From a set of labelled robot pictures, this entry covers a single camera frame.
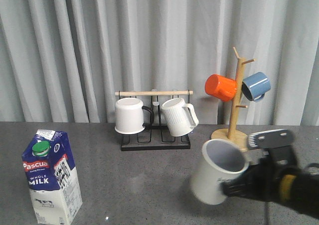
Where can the cream HOME mug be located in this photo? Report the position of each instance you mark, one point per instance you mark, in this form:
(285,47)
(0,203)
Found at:
(220,161)

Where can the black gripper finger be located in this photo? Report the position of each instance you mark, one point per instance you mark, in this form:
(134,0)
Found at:
(234,188)

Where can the blue mug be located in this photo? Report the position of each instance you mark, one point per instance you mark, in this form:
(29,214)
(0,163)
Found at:
(255,86)

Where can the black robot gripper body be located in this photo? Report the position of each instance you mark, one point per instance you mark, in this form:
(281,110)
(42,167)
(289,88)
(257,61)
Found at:
(262,181)

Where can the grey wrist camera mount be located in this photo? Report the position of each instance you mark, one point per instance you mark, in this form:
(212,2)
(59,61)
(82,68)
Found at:
(277,143)

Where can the grey curtain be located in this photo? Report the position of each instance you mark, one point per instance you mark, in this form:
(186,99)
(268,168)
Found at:
(63,60)

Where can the blue white milk carton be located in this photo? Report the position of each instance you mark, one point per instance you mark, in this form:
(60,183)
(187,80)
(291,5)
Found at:
(52,178)

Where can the black wire mug rack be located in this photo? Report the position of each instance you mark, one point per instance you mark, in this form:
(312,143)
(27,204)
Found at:
(156,137)

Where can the white ribbed mug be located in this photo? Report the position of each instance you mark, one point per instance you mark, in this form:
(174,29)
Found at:
(180,116)

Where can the wooden mug tree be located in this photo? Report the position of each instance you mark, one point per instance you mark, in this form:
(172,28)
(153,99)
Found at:
(232,134)

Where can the orange mug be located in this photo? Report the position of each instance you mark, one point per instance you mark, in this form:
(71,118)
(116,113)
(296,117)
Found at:
(221,87)

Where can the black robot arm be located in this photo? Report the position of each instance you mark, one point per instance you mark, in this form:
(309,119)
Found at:
(289,186)

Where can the white mug black handle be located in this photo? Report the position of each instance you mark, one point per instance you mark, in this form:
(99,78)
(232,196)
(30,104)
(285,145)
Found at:
(129,113)

